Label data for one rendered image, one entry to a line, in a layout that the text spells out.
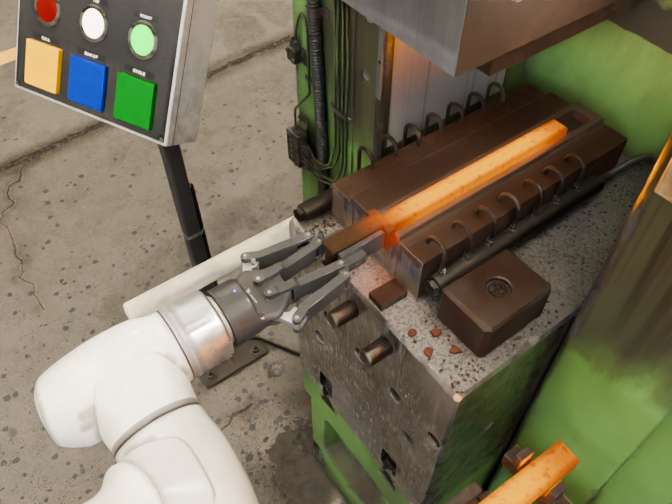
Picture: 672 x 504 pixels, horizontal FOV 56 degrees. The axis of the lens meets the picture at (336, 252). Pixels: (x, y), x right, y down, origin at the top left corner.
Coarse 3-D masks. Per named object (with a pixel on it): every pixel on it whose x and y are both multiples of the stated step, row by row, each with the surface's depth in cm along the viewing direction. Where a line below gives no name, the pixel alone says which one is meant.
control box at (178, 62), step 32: (32, 0) 104; (64, 0) 101; (96, 0) 98; (128, 0) 96; (160, 0) 93; (192, 0) 92; (32, 32) 105; (64, 32) 102; (128, 32) 97; (160, 32) 95; (192, 32) 95; (64, 64) 104; (128, 64) 99; (160, 64) 96; (192, 64) 98; (64, 96) 106; (160, 96) 98; (192, 96) 101; (128, 128) 102; (160, 128) 99; (192, 128) 104
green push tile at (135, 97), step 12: (120, 72) 99; (120, 84) 100; (132, 84) 99; (144, 84) 98; (156, 84) 97; (120, 96) 100; (132, 96) 99; (144, 96) 98; (120, 108) 101; (132, 108) 100; (144, 108) 99; (132, 120) 100; (144, 120) 99
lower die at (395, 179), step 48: (528, 96) 105; (432, 144) 97; (480, 144) 96; (576, 144) 95; (624, 144) 97; (336, 192) 92; (384, 192) 89; (480, 192) 88; (528, 192) 89; (480, 240) 87
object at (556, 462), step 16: (560, 448) 66; (528, 464) 65; (544, 464) 65; (560, 464) 65; (576, 464) 65; (512, 480) 64; (528, 480) 64; (544, 480) 64; (496, 496) 63; (512, 496) 63; (528, 496) 63
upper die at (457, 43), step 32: (352, 0) 67; (384, 0) 62; (416, 0) 58; (448, 0) 55; (480, 0) 54; (544, 0) 60; (576, 0) 63; (608, 0) 67; (416, 32) 60; (448, 32) 57; (480, 32) 57; (512, 32) 60; (544, 32) 63; (448, 64) 59; (480, 64) 60
